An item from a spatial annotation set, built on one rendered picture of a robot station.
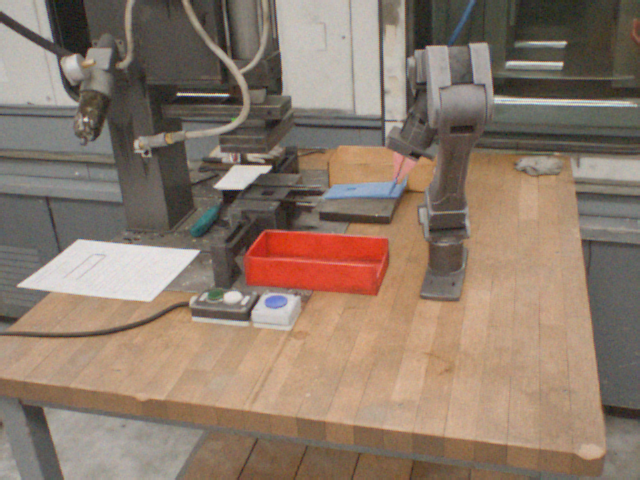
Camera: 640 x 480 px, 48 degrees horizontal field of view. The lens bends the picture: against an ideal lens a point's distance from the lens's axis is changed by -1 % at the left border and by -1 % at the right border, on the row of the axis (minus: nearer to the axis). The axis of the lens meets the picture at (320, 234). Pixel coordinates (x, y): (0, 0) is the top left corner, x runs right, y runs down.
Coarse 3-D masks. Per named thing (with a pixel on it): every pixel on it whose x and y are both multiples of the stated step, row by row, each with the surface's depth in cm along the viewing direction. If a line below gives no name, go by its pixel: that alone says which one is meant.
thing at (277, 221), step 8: (280, 208) 149; (232, 216) 148; (240, 216) 147; (264, 216) 146; (272, 216) 145; (280, 216) 149; (288, 216) 160; (296, 216) 160; (232, 224) 149; (264, 224) 147; (272, 224) 146; (280, 224) 149; (256, 232) 148
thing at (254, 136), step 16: (176, 96) 154; (192, 96) 153; (208, 96) 152; (224, 96) 151; (240, 96) 150; (256, 96) 144; (272, 96) 148; (288, 96) 148; (176, 112) 148; (192, 112) 147; (208, 112) 146; (224, 112) 145; (240, 112) 144; (256, 112) 143; (272, 112) 142; (288, 112) 152; (240, 128) 144; (256, 128) 143; (272, 128) 142; (288, 128) 151; (224, 144) 141; (240, 144) 140; (256, 144) 139; (272, 144) 141
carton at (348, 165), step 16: (336, 160) 179; (352, 160) 183; (368, 160) 182; (384, 160) 181; (336, 176) 174; (352, 176) 173; (368, 176) 172; (384, 176) 170; (416, 176) 168; (432, 176) 171
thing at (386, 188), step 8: (352, 184) 151; (360, 184) 151; (368, 184) 150; (376, 184) 149; (384, 184) 148; (392, 184) 141; (328, 192) 149; (336, 192) 149; (344, 192) 148; (352, 192) 147; (360, 192) 146; (368, 192) 145; (376, 192) 145; (384, 192) 144
